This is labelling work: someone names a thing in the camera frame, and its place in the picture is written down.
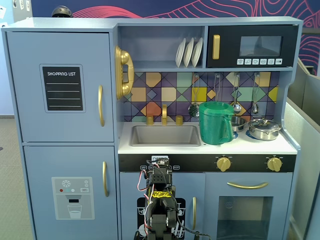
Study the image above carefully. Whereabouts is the blue toy kitchen frame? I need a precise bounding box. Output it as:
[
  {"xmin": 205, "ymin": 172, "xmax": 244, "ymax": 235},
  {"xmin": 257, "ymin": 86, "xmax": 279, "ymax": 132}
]
[{"xmin": 1, "ymin": 16, "xmax": 304, "ymax": 240}]

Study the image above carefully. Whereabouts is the grey rounded desk partition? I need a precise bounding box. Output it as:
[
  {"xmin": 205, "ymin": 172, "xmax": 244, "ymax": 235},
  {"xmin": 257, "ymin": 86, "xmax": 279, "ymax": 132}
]
[{"xmin": 282, "ymin": 97, "xmax": 320, "ymax": 240}]

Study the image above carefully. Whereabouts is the gold shopping list door handle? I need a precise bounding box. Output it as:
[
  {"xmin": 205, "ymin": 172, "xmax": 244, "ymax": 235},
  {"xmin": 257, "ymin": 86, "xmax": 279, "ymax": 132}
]
[{"xmin": 97, "ymin": 84, "xmax": 105, "ymax": 128}]

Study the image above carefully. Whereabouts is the gold oven door handle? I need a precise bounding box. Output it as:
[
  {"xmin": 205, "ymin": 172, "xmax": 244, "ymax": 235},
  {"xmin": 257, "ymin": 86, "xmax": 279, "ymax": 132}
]
[{"xmin": 226, "ymin": 181, "xmax": 269, "ymax": 190}]

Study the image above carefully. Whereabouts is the blue ice dispenser fridge door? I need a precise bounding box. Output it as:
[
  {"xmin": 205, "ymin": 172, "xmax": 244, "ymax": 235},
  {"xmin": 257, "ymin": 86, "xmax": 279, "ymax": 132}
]
[{"xmin": 23, "ymin": 146, "xmax": 118, "ymax": 240}]

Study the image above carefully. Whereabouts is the blue shopping list cabinet door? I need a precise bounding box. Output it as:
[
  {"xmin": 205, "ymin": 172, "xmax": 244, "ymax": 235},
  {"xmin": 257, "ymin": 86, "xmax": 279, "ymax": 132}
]
[{"xmin": 6, "ymin": 31, "xmax": 115, "ymax": 143}]

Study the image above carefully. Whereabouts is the black helmet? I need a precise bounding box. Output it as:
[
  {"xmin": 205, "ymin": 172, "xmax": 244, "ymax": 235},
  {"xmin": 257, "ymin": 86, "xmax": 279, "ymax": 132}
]
[{"xmin": 51, "ymin": 5, "xmax": 74, "ymax": 18}]

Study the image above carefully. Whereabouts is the small open steel pot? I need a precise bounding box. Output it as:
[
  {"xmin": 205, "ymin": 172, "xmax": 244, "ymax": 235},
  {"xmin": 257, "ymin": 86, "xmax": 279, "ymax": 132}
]
[{"xmin": 231, "ymin": 115, "xmax": 248, "ymax": 133}]

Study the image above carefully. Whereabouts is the grey toy sink basin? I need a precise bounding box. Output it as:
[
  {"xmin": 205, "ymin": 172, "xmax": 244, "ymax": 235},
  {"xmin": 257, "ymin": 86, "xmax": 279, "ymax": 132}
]
[{"xmin": 128, "ymin": 124, "xmax": 202, "ymax": 148}]

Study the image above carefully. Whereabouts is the green plastic pitcher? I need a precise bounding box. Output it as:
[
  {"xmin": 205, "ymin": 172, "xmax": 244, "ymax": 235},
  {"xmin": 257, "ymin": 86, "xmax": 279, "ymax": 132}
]
[{"xmin": 198, "ymin": 101, "xmax": 236, "ymax": 146}]

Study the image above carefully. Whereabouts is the gold toy telephone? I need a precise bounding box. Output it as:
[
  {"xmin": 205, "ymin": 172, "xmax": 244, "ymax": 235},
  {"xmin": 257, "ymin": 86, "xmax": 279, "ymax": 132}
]
[{"xmin": 114, "ymin": 45, "xmax": 136, "ymax": 101}]

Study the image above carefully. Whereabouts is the white toy plate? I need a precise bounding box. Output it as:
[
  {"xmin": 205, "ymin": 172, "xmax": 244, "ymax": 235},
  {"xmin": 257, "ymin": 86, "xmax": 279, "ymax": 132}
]
[
  {"xmin": 175, "ymin": 37, "xmax": 187, "ymax": 68},
  {"xmin": 191, "ymin": 37, "xmax": 204, "ymax": 68},
  {"xmin": 183, "ymin": 37, "xmax": 195, "ymax": 68}
]

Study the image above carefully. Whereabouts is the gold stove knob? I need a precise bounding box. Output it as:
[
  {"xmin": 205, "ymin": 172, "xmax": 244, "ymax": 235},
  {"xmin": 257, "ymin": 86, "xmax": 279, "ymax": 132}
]
[
  {"xmin": 215, "ymin": 156, "xmax": 232, "ymax": 173},
  {"xmin": 266, "ymin": 156, "xmax": 283, "ymax": 173}
]

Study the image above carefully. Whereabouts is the steel ladle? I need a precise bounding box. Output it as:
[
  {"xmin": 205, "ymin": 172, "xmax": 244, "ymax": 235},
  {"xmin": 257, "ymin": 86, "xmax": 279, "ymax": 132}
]
[{"xmin": 230, "ymin": 72, "xmax": 242, "ymax": 115}]

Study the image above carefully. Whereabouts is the red white servo wire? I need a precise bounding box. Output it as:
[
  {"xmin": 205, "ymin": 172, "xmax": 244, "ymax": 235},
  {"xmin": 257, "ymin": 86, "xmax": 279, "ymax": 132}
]
[
  {"xmin": 142, "ymin": 197, "xmax": 155, "ymax": 232},
  {"xmin": 137, "ymin": 168, "xmax": 152, "ymax": 193}
]

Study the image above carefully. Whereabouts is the blue oven door with window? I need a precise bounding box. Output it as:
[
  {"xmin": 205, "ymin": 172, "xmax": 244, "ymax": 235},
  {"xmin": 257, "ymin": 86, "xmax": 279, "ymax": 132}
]
[{"xmin": 204, "ymin": 172, "xmax": 294, "ymax": 240}]

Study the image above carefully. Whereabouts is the steel slotted spoon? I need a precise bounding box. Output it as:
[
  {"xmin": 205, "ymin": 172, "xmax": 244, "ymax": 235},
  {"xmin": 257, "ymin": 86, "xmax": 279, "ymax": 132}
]
[{"xmin": 187, "ymin": 72, "xmax": 200, "ymax": 118}]

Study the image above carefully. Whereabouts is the gold ice dispenser door handle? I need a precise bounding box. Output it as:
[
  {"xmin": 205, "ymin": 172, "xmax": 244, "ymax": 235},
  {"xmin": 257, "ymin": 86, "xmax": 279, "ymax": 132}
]
[{"xmin": 101, "ymin": 161, "xmax": 110, "ymax": 198}]

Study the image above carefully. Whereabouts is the black cable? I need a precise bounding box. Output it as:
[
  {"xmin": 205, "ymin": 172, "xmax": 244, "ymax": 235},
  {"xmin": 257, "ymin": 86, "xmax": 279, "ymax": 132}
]
[{"xmin": 174, "ymin": 216, "xmax": 213, "ymax": 237}]

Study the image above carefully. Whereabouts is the small wrist camera board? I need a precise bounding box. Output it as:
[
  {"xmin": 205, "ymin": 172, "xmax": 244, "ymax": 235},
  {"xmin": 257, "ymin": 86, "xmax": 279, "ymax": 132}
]
[{"xmin": 155, "ymin": 156, "xmax": 169, "ymax": 168}]

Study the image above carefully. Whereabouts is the gold toy faucet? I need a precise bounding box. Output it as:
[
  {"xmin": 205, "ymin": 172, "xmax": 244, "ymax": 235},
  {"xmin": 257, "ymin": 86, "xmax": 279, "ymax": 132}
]
[{"xmin": 161, "ymin": 103, "xmax": 168, "ymax": 126}]

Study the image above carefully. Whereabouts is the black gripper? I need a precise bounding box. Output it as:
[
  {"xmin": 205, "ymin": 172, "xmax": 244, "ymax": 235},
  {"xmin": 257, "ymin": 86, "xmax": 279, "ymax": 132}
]
[{"xmin": 146, "ymin": 166, "xmax": 174, "ymax": 192}]

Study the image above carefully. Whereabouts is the gold microwave door handle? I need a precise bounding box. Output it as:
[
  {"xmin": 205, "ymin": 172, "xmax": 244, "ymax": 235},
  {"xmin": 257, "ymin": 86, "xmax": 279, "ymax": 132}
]
[{"xmin": 212, "ymin": 34, "xmax": 221, "ymax": 61}]

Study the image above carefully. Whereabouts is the steel pot with lid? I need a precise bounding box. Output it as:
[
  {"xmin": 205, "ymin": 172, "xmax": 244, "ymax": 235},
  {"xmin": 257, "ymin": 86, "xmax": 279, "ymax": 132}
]
[{"xmin": 247, "ymin": 116, "xmax": 283, "ymax": 141}]

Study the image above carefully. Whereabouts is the steel wire-handled utensil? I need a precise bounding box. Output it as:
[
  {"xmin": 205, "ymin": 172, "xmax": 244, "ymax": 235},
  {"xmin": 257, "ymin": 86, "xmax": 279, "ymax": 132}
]
[{"xmin": 213, "ymin": 72, "xmax": 222, "ymax": 103}]

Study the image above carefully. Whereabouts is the gold dishwasher door handle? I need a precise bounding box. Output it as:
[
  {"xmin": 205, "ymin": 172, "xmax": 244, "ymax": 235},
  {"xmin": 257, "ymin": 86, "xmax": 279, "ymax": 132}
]
[{"xmin": 191, "ymin": 196, "xmax": 198, "ymax": 231}]

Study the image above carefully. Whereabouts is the small steel spoon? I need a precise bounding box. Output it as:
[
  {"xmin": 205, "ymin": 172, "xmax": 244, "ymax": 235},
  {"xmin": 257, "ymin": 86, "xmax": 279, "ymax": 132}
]
[{"xmin": 251, "ymin": 72, "xmax": 260, "ymax": 115}]

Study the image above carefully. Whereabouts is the grey office partition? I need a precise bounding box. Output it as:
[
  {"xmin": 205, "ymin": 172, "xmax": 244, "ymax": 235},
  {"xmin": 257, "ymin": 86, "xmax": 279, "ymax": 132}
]
[{"xmin": 287, "ymin": 58, "xmax": 320, "ymax": 120}]

